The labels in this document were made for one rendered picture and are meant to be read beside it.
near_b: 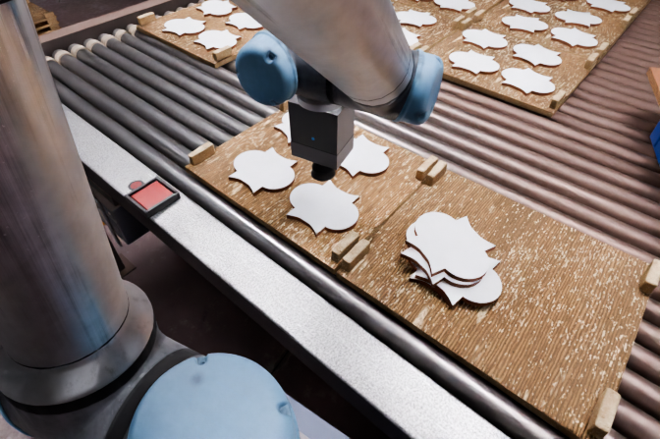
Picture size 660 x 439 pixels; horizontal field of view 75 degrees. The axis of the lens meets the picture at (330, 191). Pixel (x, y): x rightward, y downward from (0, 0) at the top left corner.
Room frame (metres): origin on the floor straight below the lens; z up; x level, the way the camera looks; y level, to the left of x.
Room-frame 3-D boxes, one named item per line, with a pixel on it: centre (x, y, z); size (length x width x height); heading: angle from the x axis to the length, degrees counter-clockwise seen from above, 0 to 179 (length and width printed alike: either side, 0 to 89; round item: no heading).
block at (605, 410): (0.20, -0.34, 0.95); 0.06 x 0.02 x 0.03; 140
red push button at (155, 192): (0.61, 0.35, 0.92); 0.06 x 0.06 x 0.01; 50
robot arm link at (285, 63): (0.46, 0.04, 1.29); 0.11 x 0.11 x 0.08; 65
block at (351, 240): (0.46, -0.03, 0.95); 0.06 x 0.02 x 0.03; 140
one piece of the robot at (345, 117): (0.58, 0.00, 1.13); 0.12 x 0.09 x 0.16; 153
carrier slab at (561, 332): (0.42, -0.28, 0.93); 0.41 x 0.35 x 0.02; 50
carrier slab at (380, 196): (0.69, 0.04, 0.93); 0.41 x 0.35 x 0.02; 50
